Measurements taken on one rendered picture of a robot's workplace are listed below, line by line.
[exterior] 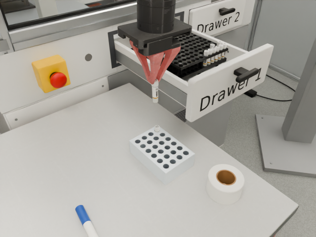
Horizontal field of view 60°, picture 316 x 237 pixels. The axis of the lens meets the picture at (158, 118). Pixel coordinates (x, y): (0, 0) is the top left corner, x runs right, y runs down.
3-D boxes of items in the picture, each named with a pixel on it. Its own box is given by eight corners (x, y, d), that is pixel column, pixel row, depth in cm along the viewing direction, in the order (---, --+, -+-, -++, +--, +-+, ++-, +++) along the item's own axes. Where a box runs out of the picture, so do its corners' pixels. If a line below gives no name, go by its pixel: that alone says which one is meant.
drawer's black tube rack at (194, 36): (224, 69, 79) (228, 48, 75) (179, 90, 70) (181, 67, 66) (173, 43, 92) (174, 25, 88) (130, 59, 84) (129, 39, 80)
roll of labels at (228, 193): (203, 201, 54) (206, 188, 51) (207, 173, 59) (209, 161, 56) (240, 208, 52) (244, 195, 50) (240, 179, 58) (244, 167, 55)
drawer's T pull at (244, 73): (258, 74, 65) (260, 68, 64) (238, 84, 61) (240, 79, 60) (246, 67, 67) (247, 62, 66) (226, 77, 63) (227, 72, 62)
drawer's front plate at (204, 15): (241, 24, 112) (247, -4, 105) (190, 43, 98) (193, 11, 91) (238, 23, 113) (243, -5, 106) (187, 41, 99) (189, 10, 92)
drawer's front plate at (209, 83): (264, 81, 77) (274, 44, 70) (190, 123, 63) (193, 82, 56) (258, 79, 78) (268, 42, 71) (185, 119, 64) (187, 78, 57)
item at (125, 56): (256, 76, 76) (261, 56, 73) (190, 111, 64) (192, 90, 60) (164, 33, 101) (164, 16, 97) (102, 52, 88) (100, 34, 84)
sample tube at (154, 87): (160, 101, 51) (159, 80, 48) (154, 104, 50) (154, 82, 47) (155, 98, 52) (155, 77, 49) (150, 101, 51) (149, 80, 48)
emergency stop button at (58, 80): (69, 86, 68) (66, 72, 66) (54, 91, 66) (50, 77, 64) (64, 81, 70) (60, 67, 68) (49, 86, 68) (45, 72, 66)
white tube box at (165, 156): (193, 165, 61) (195, 153, 58) (165, 185, 56) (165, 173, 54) (157, 136, 68) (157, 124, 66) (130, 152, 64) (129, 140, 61)
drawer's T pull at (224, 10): (235, 11, 99) (236, 8, 98) (221, 16, 96) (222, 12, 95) (227, 9, 102) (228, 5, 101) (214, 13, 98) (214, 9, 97)
